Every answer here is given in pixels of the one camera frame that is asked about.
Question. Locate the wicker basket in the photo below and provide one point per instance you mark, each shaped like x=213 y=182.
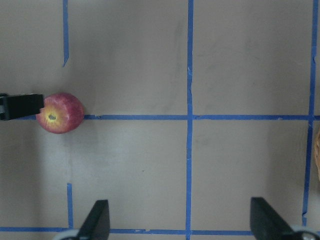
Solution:
x=316 y=152

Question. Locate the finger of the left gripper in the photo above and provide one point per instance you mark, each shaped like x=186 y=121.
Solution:
x=19 y=106

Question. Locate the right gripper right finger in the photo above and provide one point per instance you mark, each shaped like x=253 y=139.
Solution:
x=266 y=224

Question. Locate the red apple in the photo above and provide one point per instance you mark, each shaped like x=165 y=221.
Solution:
x=62 y=113

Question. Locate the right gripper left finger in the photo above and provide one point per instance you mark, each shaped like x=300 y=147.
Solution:
x=97 y=224

